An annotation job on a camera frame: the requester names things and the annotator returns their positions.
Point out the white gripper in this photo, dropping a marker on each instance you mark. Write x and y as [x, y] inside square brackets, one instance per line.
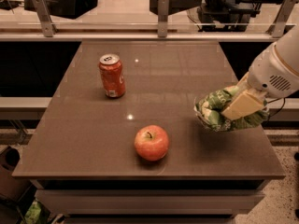
[270, 73]

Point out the green bag under table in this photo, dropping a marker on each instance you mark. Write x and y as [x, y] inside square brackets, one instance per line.
[34, 214]

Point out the right metal railing bracket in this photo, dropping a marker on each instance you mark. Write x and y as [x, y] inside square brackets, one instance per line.
[279, 24]

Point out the metal railing bracket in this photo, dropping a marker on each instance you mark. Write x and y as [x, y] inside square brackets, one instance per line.
[163, 7]
[47, 25]
[279, 24]

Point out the middle metal railing bracket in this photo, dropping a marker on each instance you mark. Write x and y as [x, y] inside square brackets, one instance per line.
[163, 7]

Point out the green jalapeno chip bag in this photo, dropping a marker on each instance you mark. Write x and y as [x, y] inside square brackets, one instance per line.
[208, 110]

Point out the left metal railing bracket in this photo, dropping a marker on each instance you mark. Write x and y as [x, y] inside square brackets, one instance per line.
[47, 25]

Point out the red apple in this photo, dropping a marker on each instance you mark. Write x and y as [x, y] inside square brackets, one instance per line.
[152, 143]

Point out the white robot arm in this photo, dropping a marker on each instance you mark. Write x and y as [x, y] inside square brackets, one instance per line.
[273, 74]

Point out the brown cardboard box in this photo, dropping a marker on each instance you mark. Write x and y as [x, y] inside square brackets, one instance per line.
[11, 188]

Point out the orange soda can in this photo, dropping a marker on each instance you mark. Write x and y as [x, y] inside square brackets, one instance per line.
[110, 67]

